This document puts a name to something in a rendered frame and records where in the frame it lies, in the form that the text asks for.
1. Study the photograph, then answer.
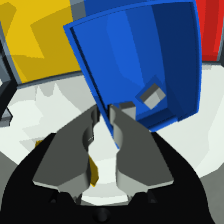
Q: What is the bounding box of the blue bin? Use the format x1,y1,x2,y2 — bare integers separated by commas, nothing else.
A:
63,0,202,138

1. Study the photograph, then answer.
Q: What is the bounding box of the grey metal block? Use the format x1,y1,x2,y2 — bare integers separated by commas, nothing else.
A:
119,101,136,120
140,83,166,109

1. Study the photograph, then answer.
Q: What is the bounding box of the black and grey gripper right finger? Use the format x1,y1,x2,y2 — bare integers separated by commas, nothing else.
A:
107,103,215,224

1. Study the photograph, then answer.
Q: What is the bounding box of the yellow bin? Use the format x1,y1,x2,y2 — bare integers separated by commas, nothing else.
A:
35,140,99,187

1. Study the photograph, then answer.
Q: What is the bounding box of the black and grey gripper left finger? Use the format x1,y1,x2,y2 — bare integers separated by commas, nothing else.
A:
0,104,100,224

